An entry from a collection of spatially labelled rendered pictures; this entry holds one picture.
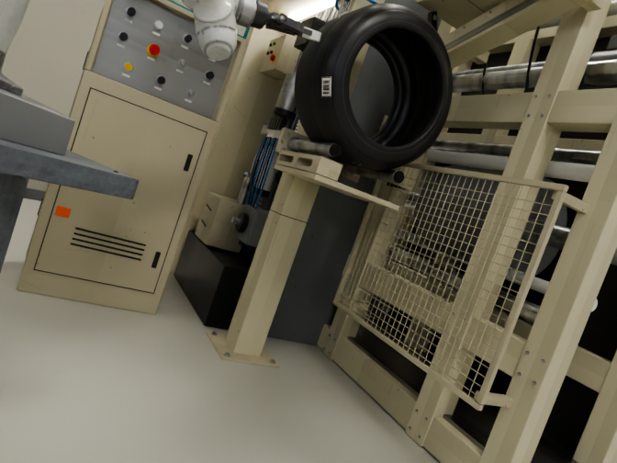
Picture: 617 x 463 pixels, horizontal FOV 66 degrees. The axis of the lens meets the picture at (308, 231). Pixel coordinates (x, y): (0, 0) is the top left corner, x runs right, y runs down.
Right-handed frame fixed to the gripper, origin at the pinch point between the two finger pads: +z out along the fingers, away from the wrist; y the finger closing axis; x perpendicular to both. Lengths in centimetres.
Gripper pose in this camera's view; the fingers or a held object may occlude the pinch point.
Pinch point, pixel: (310, 34)
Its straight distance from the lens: 167.6
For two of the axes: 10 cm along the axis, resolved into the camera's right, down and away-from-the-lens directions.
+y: -4.3, -2.1, 8.8
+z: 8.8, 1.3, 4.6
